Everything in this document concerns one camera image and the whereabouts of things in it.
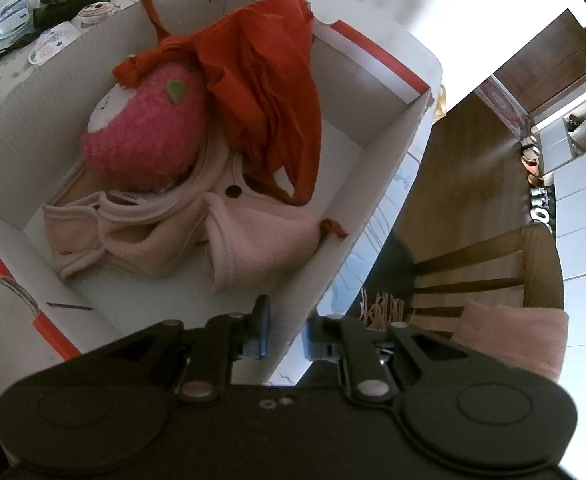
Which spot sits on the white red cardboard box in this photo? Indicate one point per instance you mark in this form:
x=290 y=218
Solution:
x=377 y=87

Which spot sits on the black striped knit pouch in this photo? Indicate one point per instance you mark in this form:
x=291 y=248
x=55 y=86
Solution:
x=45 y=15

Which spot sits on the patterned door rug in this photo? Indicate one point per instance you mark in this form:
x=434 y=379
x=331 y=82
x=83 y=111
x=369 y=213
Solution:
x=502 y=102

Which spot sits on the row of shoes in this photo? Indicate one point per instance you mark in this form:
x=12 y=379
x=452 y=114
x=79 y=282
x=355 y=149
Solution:
x=530 y=158

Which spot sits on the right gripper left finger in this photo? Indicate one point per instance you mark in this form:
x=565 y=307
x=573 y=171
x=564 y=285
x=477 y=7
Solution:
x=213 y=349

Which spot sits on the red cloth bag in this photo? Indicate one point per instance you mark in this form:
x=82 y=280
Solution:
x=256 y=64

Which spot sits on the pink folded garment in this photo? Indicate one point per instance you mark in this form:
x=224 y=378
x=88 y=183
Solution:
x=248 y=238

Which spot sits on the wooden chair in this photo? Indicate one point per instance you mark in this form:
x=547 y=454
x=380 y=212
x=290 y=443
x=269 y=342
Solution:
x=395 y=282

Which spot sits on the pink towel on chair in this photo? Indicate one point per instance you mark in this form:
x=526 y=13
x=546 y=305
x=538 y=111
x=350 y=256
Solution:
x=530 y=338

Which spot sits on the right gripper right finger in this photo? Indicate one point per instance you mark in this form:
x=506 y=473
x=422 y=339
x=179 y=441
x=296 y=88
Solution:
x=359 y=354

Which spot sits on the pink penguin plush toy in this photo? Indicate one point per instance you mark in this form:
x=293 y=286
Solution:
x=146 y=138

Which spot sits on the pink round coaster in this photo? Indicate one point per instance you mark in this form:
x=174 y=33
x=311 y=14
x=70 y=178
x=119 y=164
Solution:
x=94 y=14

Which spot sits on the floral face mask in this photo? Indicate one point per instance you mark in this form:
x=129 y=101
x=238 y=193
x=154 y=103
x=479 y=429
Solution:
x=53 y=41

